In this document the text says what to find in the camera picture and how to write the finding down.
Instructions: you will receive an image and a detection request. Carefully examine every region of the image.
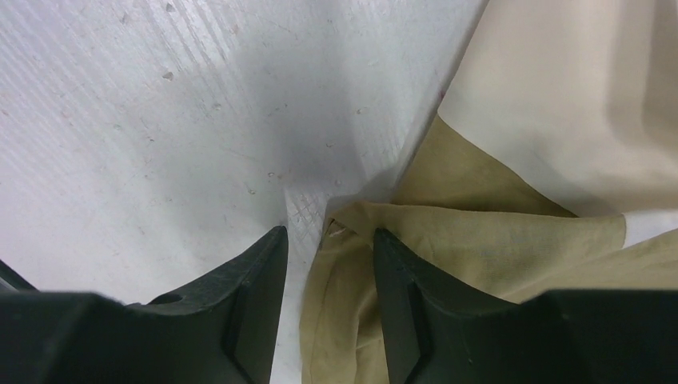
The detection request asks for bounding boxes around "olive and cream underwear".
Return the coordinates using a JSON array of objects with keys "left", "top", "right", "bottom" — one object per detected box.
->
[{"left": 300, "top": 1, "right": 677, "bottom": 383}]

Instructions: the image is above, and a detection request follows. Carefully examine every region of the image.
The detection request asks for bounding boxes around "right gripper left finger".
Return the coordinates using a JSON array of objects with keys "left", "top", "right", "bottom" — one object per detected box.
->
[{"left": 1, "top": 226, "right": 288, "bottom": 383}]

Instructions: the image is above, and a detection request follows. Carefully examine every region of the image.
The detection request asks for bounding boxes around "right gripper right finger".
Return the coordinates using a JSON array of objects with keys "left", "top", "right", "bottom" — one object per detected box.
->
[{"left": 373, "top": 229, "right": 677, "bottom": 383}]

